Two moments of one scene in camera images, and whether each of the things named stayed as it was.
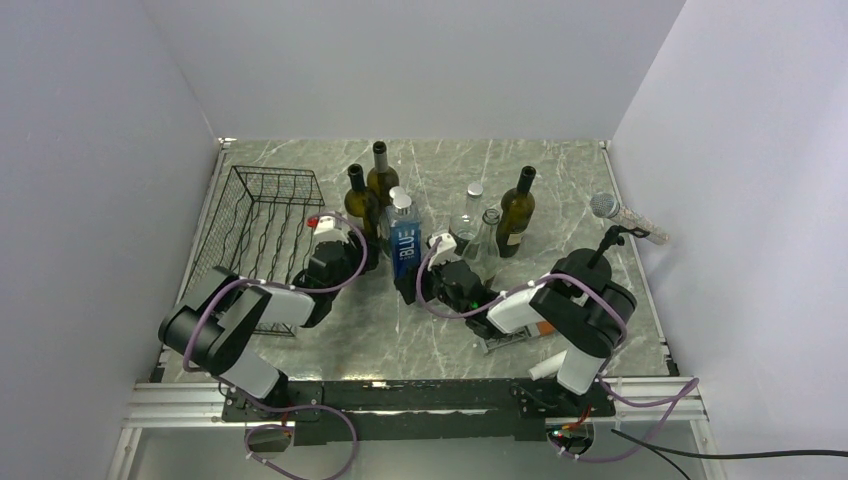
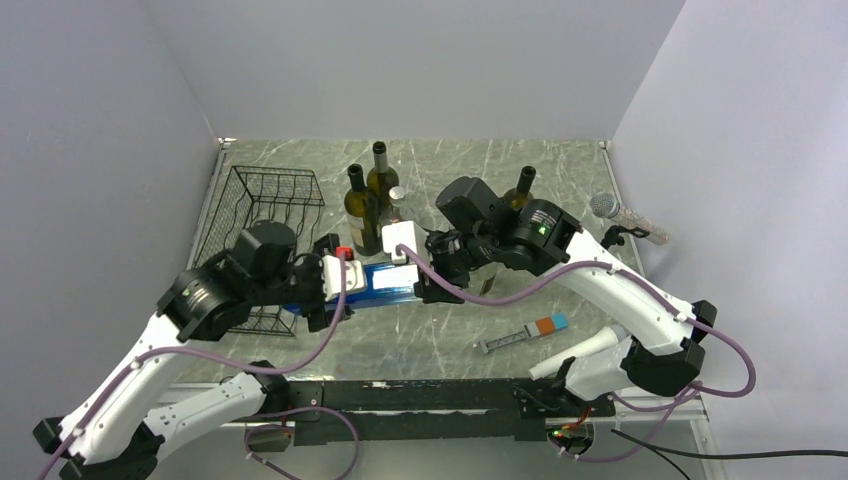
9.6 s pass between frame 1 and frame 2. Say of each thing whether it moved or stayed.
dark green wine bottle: stayed
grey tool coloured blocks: stayed
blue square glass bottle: moved
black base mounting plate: stayed
